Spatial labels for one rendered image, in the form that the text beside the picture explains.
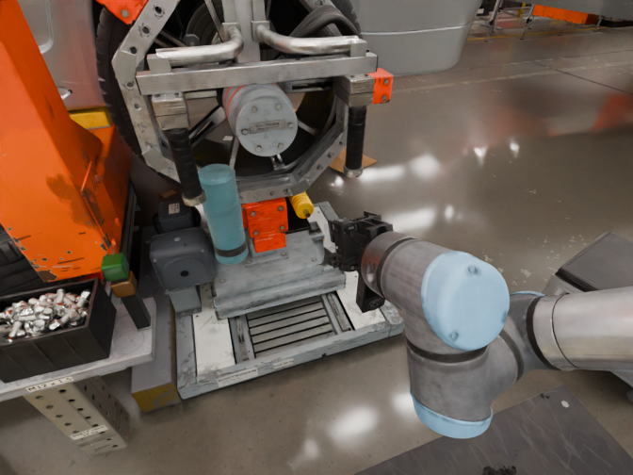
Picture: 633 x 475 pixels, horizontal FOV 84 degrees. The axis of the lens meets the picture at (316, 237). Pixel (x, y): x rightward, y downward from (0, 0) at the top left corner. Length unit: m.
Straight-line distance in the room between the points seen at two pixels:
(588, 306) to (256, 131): 0.61
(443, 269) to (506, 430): 0.67
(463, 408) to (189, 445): 0.95
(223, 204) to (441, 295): 0.60
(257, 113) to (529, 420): 0.91
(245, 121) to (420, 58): 0.95
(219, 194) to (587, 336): 0.69
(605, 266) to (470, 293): 1.12
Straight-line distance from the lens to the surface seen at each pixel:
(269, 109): 0.75
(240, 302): 1.30
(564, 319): 0.48
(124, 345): 0.93
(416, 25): 1.51
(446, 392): 0.44
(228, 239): 0.91
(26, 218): 0.94
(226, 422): 1.26
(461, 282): 0.36
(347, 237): 0.54
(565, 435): 1.06
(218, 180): 0.82
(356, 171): 0.78
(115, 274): 0.81
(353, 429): 1.23
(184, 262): 1.19
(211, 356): 1.29
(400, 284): 0.40
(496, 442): 0.98
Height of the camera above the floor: 1.14
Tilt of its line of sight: 40 degrees down
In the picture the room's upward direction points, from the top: straight up
